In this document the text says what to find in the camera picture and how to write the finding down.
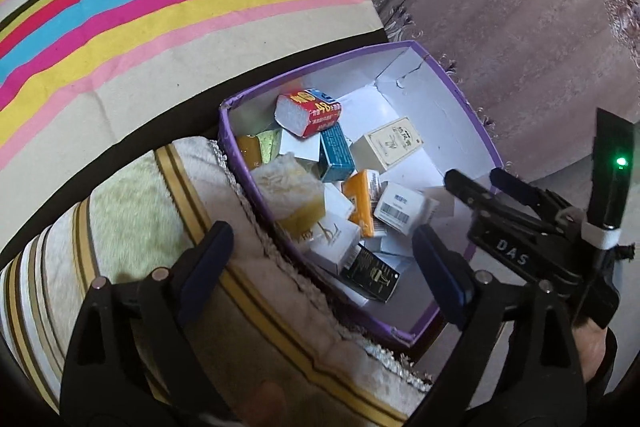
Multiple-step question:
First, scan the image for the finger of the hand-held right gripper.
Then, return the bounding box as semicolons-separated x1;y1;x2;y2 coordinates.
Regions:
444;168;497;211
490;167;567;221

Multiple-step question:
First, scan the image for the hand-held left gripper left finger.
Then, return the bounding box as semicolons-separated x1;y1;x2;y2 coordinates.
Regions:
59;221;236;427

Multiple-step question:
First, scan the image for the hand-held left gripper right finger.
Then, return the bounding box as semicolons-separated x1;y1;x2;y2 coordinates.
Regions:
407;224;586;427

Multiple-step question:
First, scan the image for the black box with gold print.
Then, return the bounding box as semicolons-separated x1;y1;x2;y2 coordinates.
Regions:
341;244;402;304

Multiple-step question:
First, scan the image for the purple cardboard box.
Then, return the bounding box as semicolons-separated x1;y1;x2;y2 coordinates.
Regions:
217;40;505;348

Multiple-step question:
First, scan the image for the orange white box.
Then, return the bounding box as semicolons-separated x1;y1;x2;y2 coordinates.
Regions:
342;169;389;239

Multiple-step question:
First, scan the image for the white gold carton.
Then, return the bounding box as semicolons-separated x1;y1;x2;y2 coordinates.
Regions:
236;134;263;170

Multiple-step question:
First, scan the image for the person's right hand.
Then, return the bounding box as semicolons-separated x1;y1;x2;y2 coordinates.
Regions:
572;319;610;384

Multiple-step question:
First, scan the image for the white barcode box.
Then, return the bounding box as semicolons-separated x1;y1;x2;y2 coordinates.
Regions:
373;182;441;236

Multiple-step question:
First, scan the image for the beige striped plush cushion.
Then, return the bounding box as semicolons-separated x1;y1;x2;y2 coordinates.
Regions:
0;134;433;427

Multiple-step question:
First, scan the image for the cream box with figure print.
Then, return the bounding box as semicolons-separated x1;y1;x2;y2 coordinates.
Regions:
349;117;423;172

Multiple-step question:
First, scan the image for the plain white small box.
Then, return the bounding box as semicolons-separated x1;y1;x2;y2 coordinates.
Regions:
323;182;354;221

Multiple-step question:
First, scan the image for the teal box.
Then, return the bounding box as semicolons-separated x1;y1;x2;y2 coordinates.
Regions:
319;123;357;184

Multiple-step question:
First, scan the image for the red white blue small box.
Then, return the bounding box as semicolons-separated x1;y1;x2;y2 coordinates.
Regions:
274;88;344;140

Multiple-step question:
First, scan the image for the colourful striped cloth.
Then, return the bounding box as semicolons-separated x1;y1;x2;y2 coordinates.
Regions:
0;0;386;172

